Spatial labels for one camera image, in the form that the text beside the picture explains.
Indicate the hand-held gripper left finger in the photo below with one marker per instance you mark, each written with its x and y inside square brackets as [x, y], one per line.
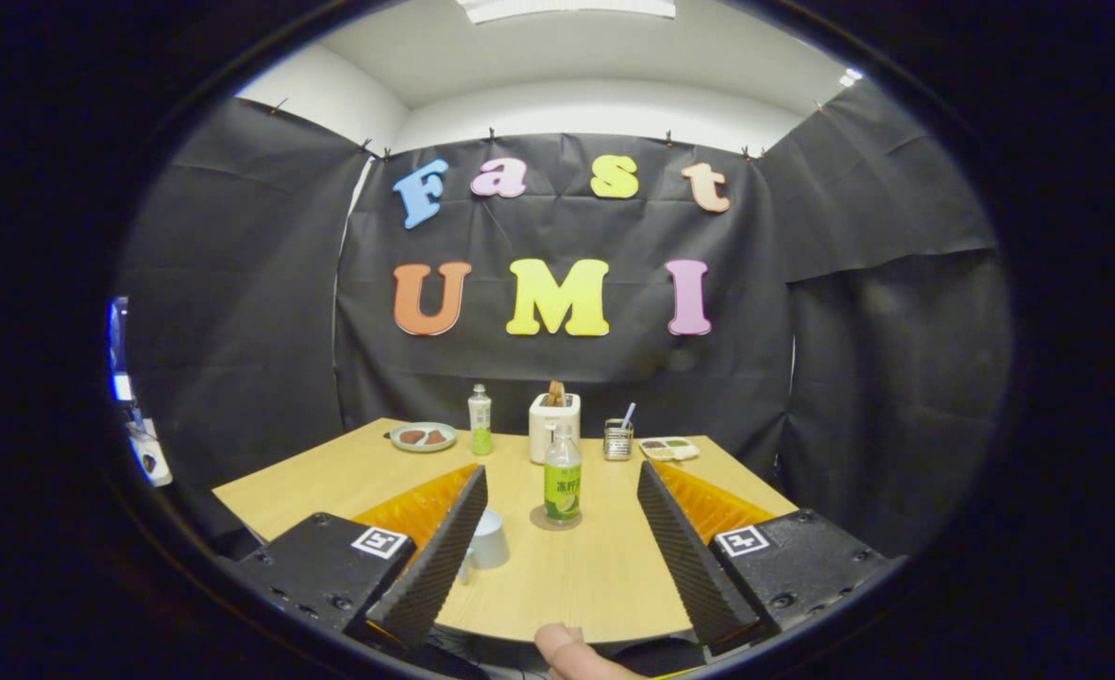
[434, 567]

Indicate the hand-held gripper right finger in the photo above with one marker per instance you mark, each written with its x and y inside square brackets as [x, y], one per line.
[689, 557]

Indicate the white cup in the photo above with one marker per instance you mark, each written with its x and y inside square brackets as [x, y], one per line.
[491, 548]

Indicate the round brown coaster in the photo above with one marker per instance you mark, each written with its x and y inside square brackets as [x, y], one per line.
[538, 521]

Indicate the green label juice bottle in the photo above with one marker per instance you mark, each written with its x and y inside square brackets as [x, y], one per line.
[563, 486]

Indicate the small capped green bottle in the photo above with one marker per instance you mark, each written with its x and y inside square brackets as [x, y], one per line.
[480, 420]

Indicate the wooden table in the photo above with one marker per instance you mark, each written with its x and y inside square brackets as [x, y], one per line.
[595, 567]

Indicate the white divided sauce dish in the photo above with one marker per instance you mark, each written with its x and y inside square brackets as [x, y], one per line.
[668, 450]

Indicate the pale green plate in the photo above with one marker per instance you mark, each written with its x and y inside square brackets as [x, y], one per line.
[422, 448]

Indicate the metal mesh utensil holder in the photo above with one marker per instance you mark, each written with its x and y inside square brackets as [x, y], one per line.
[617, 442]

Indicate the white toaster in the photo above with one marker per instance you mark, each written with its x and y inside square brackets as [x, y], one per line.
[543, 425]

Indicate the black backdrop cloth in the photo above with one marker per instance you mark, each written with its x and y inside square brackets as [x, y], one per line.
[755, 378]

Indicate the toasted bread slice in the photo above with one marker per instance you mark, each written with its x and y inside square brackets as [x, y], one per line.
[556, 392]

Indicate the white plastic object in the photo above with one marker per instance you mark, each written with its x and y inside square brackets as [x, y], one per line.
[149, 458]

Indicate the ceiling light panel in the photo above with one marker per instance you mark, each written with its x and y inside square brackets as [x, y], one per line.
[566, 8]

